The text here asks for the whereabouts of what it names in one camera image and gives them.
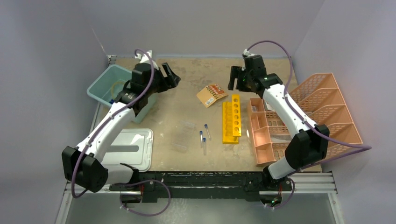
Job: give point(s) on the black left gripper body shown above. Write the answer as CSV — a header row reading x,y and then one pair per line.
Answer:
x,y
159,84

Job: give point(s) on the white plastic bin lid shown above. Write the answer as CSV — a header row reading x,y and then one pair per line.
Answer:
x,y
132,146

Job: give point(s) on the yellow test tube rack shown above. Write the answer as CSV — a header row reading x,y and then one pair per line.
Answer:
x,y
231,120

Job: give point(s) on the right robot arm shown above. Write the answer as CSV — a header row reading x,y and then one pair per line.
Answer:
x,y
309,141

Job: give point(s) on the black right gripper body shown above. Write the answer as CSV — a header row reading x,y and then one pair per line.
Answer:
x,y
246,79

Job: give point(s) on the tan spiral notebook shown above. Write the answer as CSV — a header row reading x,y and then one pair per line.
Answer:
x,y
210,94

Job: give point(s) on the teal plastic bin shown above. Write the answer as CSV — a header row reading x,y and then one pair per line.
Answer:
x,y
100,90

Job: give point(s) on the aluminium rail frame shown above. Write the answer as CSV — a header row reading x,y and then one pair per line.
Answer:
x,y
216,183

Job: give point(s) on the orange plastic file organizer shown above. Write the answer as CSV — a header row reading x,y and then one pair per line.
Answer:
x,y
320,98

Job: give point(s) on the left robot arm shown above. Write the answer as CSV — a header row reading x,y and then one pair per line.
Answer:
x,y
83,164

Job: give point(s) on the yellow rubber tube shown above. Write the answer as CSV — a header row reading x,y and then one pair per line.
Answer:
x,y
114,85

